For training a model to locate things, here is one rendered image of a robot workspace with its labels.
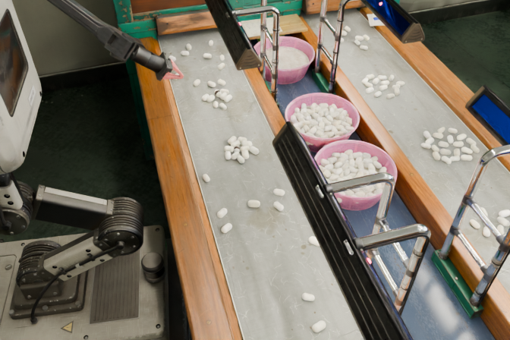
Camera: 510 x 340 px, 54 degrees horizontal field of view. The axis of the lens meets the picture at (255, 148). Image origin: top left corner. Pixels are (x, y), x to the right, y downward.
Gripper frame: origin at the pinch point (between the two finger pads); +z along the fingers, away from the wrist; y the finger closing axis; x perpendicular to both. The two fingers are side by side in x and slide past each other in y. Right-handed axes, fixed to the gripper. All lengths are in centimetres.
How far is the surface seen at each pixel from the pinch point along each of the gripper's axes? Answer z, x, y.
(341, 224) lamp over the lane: -3, -32, -98
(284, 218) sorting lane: 22, -4, -65
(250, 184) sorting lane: 17, 0, -48
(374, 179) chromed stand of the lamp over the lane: 5, -40, -89
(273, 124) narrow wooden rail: 27.2, -11.1, -24.6
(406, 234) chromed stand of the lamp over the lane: 5, -39, -104
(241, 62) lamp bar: -1.8, -26.3, -28.8
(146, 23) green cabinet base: -3.1, 7.4, 48.8
